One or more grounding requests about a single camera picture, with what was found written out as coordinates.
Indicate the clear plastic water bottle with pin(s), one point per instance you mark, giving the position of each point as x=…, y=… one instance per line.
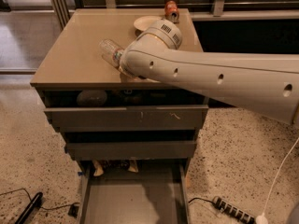
x=111, y=52

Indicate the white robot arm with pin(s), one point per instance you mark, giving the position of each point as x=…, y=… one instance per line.
x=267, y=84

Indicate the top grey drawer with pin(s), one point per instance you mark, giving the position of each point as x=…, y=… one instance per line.
x=127, y=118

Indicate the grey drawer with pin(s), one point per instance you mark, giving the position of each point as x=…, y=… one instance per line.
x=154, y=195
x=127, y=118
x=131, y=150

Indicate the grey drawer cabinet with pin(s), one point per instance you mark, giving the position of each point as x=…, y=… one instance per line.
x=74, y=64

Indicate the middle grey drawer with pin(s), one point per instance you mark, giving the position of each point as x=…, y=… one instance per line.
x=131, y=150

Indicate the dark round object in drawer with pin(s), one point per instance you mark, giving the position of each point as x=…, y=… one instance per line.
x=92, y=98

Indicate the snack bag in drawer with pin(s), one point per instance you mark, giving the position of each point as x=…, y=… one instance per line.
x=127, y=165

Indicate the bottom grey drawer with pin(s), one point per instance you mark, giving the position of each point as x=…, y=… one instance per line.
x=154, y=195

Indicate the white bowl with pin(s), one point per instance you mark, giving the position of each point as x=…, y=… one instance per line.
x=143, y=23

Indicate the orange soda can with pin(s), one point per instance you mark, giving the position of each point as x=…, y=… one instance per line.
x=171, y=11

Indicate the black power strip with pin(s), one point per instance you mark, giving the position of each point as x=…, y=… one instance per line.
x=233, y=211

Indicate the black bar on floor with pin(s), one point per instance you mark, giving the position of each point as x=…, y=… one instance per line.
x=32, y=205

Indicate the metal window frame rail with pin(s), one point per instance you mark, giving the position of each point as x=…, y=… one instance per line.
x=218, y=0

